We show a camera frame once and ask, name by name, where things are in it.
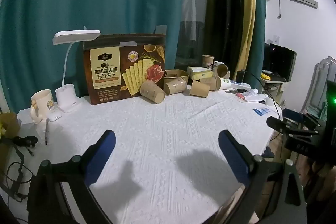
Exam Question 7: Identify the blue card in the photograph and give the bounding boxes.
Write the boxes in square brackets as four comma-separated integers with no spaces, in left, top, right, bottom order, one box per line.
[253,107,272,116]

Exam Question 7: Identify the black power plug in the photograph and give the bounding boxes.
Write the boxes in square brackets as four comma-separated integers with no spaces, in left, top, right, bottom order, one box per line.
[12,135,39,148]

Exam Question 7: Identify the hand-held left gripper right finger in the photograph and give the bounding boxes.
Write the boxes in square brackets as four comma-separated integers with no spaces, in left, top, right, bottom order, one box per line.
[218,130,308,224]

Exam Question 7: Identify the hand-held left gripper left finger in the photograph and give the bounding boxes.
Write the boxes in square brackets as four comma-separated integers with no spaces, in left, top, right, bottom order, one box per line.
[27,130,117,224]

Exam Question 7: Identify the thin black cable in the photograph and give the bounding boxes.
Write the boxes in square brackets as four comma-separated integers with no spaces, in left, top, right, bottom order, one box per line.
[245,71,284,111]

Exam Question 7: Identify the white desk lamp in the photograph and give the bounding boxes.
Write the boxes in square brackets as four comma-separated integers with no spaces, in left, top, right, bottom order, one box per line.
[52,29,101,113]

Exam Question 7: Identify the white papers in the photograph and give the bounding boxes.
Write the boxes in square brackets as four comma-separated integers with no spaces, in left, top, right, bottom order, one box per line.
[241,87,267,104]

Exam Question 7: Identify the cream ceramic mug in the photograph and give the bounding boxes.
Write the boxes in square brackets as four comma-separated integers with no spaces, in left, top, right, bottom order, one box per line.
[30,89,56,124]

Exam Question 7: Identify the bunch of keys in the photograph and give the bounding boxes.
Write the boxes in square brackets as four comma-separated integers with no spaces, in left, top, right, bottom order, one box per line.
[225,88,249,95]

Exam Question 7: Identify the black phone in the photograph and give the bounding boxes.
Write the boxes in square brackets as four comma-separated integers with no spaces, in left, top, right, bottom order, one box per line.
[235,70,248,83]

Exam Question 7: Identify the white paper cup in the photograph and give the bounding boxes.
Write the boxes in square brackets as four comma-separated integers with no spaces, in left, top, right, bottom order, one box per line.
[218,77,232,90]

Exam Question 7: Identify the small side desk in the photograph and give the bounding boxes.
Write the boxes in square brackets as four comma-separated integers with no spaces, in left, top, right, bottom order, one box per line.
[260,70,293,109]

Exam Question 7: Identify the yellow paper bag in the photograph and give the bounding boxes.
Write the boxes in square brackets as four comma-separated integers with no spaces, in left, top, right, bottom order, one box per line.
[0,112,21,140]

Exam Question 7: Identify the yellow and white box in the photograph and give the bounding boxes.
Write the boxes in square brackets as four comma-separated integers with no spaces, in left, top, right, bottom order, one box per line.
[186,66,215,81]

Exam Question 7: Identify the dark glass window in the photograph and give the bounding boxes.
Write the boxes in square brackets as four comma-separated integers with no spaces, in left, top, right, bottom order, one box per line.
[175,0,246,73]

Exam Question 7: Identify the brown paper cup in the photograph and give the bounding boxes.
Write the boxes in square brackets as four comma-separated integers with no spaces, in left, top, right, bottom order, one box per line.
[202,55,215,68]
[212,63,231,79]
[189,79,210,98]
[140,80,166,104]
[163,76,188,95]
[199,76,221,91]

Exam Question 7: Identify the narrow teal curtain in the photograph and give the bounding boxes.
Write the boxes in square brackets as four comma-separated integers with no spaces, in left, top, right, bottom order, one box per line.
[249,0,268,88]

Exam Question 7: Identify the black monitor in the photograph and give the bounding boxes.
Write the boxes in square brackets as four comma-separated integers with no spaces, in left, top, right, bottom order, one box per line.
[263,43,298,81]

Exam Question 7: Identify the grey panelled chair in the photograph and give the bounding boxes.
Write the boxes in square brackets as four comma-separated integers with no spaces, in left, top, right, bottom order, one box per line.
[301,55,336,119]

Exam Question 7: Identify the white textured tablecloth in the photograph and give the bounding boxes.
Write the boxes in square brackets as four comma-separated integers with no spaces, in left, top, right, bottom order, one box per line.
[16,82,284,224]

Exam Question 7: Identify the brown paper tray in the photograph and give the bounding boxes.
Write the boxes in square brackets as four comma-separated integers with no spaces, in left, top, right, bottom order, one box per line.
[164,69,190,81]

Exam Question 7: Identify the yellow curtain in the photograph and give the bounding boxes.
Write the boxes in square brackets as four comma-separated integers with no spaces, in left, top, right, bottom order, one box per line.
[235,0,257,83]

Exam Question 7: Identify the brown cracker box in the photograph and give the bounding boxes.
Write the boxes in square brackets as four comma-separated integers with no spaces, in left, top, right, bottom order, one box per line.
[83,33,167,106]

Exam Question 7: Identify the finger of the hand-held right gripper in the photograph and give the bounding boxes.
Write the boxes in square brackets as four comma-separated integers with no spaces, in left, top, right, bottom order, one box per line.
[266,116,326,136]
[282,108,327,128]

